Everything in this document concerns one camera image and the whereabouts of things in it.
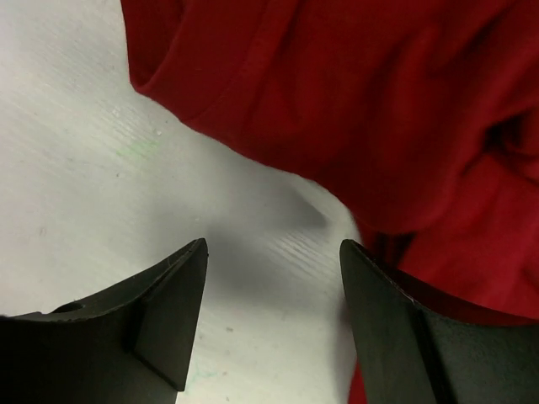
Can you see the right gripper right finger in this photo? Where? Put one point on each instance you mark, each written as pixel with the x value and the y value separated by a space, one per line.
pixel 408 353

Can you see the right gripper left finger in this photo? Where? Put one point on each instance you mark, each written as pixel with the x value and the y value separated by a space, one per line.
pixel 130 343

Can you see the dark red t-shirt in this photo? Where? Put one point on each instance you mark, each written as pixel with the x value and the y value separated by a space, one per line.
pixel 421 117

